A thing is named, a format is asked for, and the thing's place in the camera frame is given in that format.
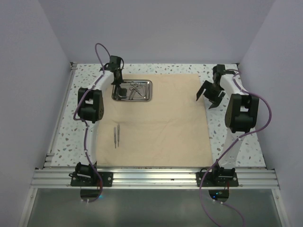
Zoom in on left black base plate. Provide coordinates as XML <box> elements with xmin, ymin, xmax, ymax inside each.
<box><xmin>69</xmin><ymin>172</ymin><xmax>114</xmax><ymax>187</ymax></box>

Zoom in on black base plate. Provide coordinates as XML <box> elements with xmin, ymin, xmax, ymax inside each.
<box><xmin>196</xmin><ymin>172</ymin><xmax>239</xmax><ymax>187</ymax></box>
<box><xmin>69</xmin><ymin>172</ymin><xmax>114</xmax><ymax>187</ymax></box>

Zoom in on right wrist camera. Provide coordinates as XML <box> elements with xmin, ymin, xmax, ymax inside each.
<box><xmin>213</xmin><ymin>64</ymin><xmax>226</xmax><ymax>77</ymax></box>

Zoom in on aluminium rail frame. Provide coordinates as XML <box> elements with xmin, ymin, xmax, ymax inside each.
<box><xmin>30</xmin><ymin>168</ymin><xmax>279</xmax><ymax>190</ymax></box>

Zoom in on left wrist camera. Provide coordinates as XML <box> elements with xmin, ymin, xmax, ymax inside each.
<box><xmin>108</xmin><ymin>55</ymin><xmax>125</xmax><ymax>70</ymax></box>

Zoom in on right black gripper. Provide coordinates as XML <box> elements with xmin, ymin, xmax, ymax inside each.
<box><xmin>197</xmin><ymin>80</ymin><xmax>225</xmax><ymax>109</ymax></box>

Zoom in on steel surgical scissors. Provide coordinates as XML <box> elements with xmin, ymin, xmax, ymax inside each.
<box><xmin>128</xmin><ymin>82</ymin><xmax>146</xmax><ymax>100</ymax></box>

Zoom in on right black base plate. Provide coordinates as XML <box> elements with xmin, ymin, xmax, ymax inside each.
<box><xmin>196</xmin><ymin>172</ymin><xmax>239</xmax><ymax>187</ymax></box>

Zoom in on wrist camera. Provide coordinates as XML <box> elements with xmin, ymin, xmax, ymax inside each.
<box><xmin>108</xmin><ymin>55</ymin><xmax>125</xmax><ymax>70</ymax></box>
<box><xmin>213</xmin><ymin>64</ymin><xmax>226</xmax><ymax>77</ymax></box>

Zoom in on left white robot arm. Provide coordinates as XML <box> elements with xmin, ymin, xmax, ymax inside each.
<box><xmin>73</xmin><ymin>68</ymin><xmax>123</xmax><ymax>186</ymax></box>

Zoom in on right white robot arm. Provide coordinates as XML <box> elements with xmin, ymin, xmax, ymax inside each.
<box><xmin>196</xmin><ymin>70</ymin><xmax>259</xmax><ymax>187</ymax></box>

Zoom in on steel instrument tray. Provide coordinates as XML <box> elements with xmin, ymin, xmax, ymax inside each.
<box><xmin>112</xmin><ymin>79</ymin><xmax>152</xmax><ymax>102</ymax></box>

